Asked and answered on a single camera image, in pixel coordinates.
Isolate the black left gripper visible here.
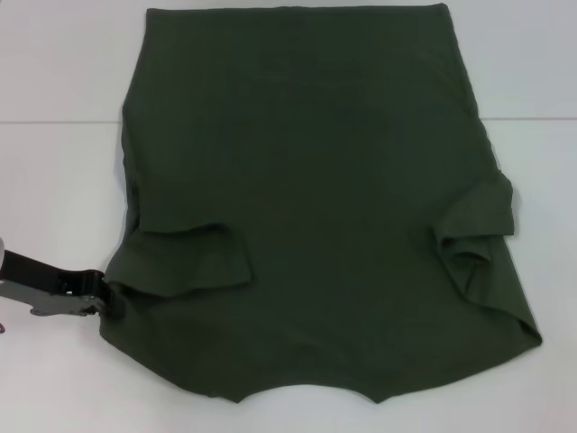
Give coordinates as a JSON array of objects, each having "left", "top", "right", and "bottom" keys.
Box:
[{"left": 0, "top": 249, "right": 126, "bottom": 319}]

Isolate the dark green shirt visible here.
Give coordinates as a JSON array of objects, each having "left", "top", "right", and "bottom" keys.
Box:
[{"left": 96, "top": 3, "right": 542, "bottom": 405}]

